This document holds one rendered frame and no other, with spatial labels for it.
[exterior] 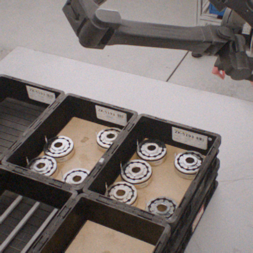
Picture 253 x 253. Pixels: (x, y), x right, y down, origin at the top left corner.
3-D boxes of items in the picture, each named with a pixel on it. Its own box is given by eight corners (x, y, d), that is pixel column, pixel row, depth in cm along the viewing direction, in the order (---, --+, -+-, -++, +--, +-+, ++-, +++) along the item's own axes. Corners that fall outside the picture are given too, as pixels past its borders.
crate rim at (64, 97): (67, 96, 200) (66, 91, 198) (140, 117, 188) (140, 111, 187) (0, 168, 174) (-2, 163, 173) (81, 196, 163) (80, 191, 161)
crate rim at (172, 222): (140, 117, 188) (140, 111, 187) (223, 140, 177) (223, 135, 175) (81, 196, 163) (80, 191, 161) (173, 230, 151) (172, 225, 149)
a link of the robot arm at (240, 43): (243, 29, 156) (223, 34, 157) (247, 49, 153) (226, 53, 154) (244, 44, 162) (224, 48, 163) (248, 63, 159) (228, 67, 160)
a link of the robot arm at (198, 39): (93, 4, 132) (76, 31, 140) (98, 23, 129) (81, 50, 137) (230, 21, 154) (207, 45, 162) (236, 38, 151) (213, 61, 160)
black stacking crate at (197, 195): (142, 138, 195) (140, 113, 187) (221, 161, 183) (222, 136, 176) (85, 217, 169) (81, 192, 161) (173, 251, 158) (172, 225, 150)
